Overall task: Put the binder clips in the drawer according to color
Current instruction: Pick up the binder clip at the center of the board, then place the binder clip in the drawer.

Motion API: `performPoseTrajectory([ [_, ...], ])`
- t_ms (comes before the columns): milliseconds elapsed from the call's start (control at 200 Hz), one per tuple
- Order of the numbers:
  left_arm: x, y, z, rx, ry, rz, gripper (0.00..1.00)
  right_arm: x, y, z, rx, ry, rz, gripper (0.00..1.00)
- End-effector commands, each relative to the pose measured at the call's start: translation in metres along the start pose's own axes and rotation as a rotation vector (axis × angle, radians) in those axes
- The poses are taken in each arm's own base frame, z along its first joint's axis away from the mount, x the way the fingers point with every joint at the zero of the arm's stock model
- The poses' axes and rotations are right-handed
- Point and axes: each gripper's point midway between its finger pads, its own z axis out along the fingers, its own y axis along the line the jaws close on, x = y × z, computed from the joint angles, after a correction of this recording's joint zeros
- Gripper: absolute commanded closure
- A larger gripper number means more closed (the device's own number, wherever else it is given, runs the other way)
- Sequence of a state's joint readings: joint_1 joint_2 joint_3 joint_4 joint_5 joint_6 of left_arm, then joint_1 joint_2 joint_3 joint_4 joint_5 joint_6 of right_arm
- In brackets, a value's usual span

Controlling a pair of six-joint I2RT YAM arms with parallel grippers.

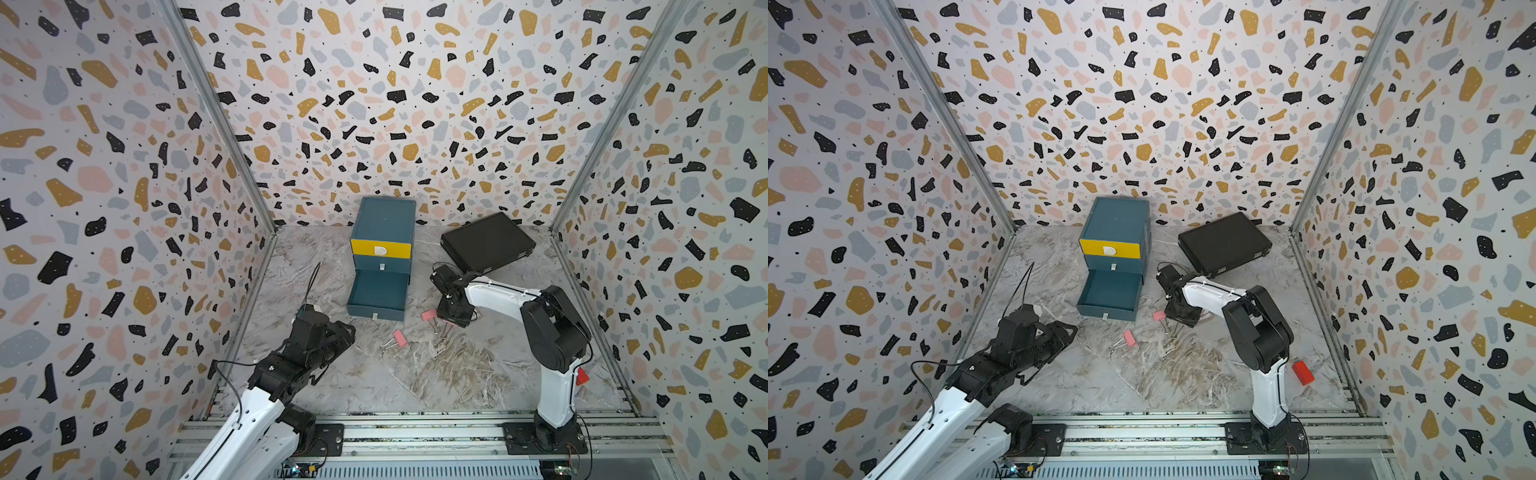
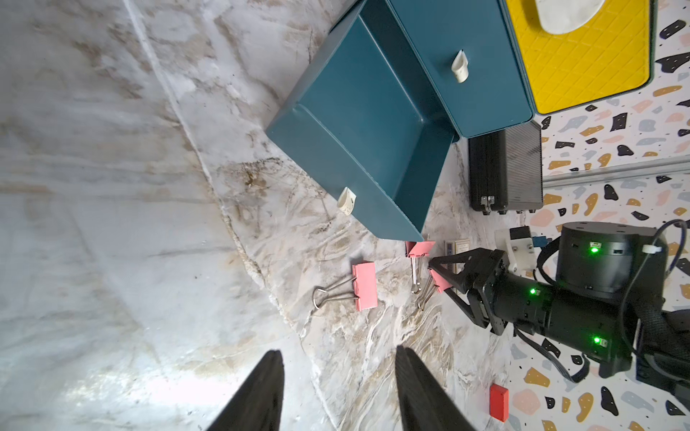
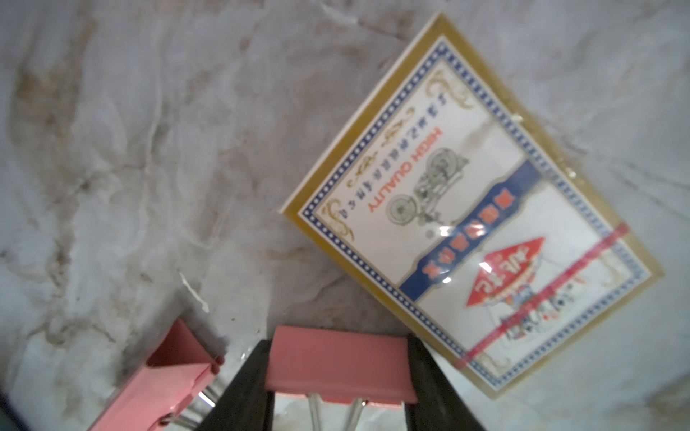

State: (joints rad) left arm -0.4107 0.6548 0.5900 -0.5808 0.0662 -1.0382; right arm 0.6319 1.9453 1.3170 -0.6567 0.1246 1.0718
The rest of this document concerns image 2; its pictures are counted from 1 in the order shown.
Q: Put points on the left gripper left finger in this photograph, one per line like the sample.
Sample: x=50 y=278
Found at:
x=257 y=404

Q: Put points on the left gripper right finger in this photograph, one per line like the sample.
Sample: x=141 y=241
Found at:
x=424 y=404

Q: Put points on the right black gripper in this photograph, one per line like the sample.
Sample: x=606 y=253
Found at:
x=494 y=297

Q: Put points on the pink binder clip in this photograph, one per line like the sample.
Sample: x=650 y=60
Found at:
x=360 y=287
x=435 y=284
x=415 y=252

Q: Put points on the pink binder clip top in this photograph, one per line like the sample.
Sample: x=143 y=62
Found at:
x=415 y=252

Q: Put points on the teal bottom drawer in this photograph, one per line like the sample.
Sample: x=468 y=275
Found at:
x=350 y=125

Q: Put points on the teal drawer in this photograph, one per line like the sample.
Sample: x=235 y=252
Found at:
x=350 y=125
x=469 y=52

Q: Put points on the yellow top drawer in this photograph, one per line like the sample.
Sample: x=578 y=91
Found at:
x=609 y=55

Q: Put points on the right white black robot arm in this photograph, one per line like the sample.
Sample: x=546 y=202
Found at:
x=604 y=301

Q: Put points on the teal drawer cabinet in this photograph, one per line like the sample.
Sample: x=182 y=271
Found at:
x=496 y=64

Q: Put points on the playing card box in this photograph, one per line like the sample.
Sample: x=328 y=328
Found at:
x=455 y=247

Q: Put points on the red small block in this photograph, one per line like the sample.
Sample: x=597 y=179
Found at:
x=499 y=403

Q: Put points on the black flat case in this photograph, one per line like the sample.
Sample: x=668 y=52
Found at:
x=505 y=170

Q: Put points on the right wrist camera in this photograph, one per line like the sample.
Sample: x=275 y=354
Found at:
x=521 y=247

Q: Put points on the right aluminium corner post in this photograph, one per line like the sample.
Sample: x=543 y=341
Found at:
x=617 y=173

